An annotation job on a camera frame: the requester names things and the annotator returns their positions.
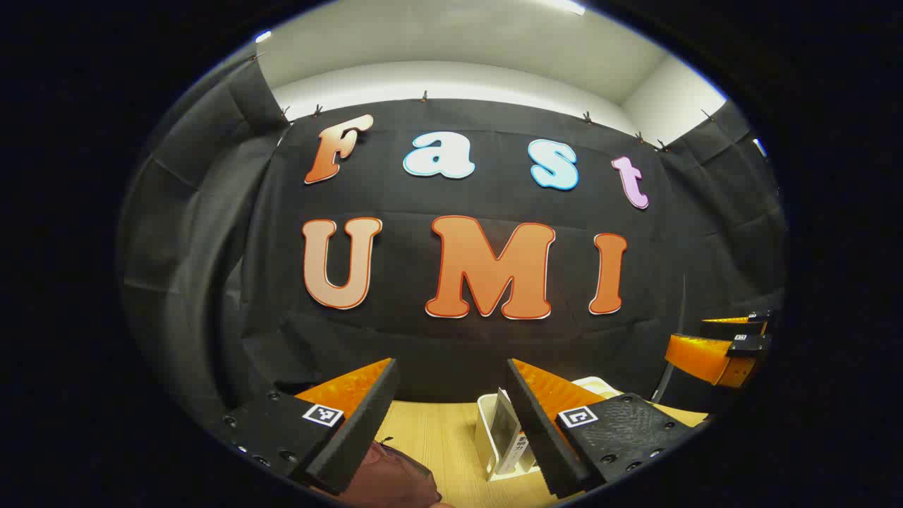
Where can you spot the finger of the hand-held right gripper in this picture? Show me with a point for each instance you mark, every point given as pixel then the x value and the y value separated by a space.
pixel 726 327
pixel 705 356

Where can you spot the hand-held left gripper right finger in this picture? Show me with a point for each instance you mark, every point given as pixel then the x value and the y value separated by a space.
pixel 540 437

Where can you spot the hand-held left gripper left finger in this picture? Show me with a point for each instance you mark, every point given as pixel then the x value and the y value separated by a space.
pixel 356 423

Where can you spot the grey photo cover book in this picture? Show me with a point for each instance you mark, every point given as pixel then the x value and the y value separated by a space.
pixel 504 430

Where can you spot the white bookshelf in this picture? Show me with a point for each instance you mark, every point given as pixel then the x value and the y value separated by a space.
pixel 485 430

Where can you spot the dark red schoolbag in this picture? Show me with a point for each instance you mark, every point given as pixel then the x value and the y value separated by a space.
pixel 388 476

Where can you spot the black backdrop cloth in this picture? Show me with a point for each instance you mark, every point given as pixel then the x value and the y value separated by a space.
pixel 423 339

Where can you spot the row of small cloth clips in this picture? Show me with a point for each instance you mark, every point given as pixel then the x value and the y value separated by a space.
pixel 424 96

